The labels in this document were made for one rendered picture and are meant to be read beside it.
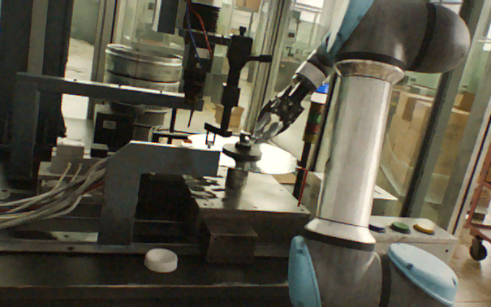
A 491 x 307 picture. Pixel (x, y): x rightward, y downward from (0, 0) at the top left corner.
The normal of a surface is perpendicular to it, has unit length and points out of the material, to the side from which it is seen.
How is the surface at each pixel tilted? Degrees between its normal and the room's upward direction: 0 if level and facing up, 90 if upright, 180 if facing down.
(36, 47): 90
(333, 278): 70
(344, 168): 74
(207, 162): 90
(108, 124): 90
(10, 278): 0
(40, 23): 90
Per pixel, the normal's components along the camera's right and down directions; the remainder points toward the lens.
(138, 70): 0.05, 0.26
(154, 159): 0.31, 0.29
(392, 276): 0.12, -0.58
